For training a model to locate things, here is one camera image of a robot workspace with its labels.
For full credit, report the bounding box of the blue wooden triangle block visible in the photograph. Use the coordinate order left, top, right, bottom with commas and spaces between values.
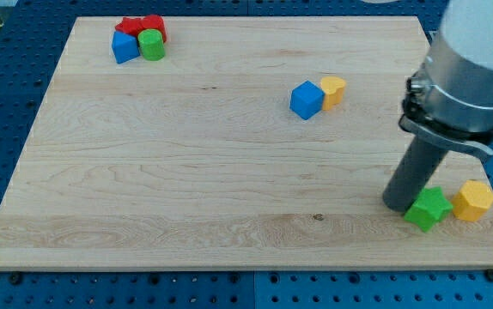
112, 31, 140, 64

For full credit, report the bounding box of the green wooden cylinder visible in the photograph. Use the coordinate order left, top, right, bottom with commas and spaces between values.
137, 29, 166, 61

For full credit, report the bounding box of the yellow wooden heart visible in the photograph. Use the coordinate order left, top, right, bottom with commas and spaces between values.
320, 76, 347, 111

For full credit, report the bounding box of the red wooden block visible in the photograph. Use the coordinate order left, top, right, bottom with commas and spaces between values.
141, 15, 167, 42

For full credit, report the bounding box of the red wooden star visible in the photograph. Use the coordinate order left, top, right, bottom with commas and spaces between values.
114, 17, 144, 37

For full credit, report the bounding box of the yellow wooden hexagon block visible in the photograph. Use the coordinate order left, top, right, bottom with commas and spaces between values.
451, 179, 493, 222

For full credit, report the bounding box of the green wooden star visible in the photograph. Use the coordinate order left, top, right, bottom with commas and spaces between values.
404, 186, 453, 233

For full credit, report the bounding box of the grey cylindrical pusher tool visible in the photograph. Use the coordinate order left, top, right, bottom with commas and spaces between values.
382, 136, 447, 213

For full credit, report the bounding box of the light wooden board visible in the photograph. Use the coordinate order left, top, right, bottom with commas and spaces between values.
0, 16, 493, 272

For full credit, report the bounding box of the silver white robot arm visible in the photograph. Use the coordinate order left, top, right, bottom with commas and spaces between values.
399, 0, 493, 161

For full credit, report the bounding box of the blue wooden cube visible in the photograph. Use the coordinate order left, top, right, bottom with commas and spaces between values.
289, 81, 325, 120

